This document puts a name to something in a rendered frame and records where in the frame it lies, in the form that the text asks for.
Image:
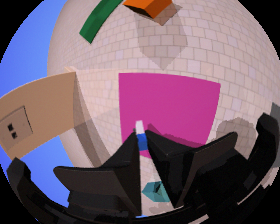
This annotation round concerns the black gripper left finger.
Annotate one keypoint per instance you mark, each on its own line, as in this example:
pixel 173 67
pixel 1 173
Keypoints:
pixel 119 175

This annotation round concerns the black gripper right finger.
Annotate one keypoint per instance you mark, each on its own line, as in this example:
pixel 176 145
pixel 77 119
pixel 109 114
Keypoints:
pixel 177 164

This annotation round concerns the grey panel with socket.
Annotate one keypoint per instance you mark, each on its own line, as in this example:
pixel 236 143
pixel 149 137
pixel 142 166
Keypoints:
pixel 35 113

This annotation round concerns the orange block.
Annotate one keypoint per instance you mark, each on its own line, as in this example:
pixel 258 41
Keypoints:
pixel 151 8

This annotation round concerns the magenta flat square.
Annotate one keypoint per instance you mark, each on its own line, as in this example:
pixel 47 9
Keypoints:
pixel 180 108

